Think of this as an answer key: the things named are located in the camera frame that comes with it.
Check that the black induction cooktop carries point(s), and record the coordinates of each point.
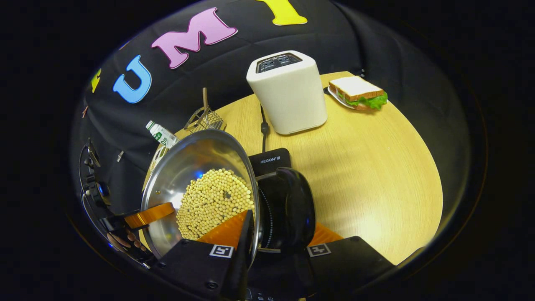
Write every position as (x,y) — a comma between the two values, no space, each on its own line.
(271,161)

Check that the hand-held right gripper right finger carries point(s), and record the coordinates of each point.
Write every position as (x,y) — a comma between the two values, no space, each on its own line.
(347,263)

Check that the wooden spoon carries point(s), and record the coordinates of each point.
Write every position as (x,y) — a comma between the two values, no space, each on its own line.
(205,100)

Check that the white toaster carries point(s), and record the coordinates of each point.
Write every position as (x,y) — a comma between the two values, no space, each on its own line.
(292,100)

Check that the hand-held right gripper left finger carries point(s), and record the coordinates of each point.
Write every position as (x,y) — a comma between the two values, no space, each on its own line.
(240,267)

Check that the sandwich with lettuce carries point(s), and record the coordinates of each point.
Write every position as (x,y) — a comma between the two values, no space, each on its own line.
(359,94)

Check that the small white plate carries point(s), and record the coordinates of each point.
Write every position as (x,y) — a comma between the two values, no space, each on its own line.
(334,97)

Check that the white drink bottle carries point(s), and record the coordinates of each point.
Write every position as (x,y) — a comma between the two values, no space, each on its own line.
(163,134)

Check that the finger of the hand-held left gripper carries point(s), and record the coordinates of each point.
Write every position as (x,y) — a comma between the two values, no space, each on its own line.
(150,214)

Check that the silver metal clip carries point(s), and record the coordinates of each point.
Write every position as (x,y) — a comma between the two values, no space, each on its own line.
(120,156)

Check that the pile of yellow soybeans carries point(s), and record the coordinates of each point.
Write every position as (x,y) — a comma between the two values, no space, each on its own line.
(209,200)

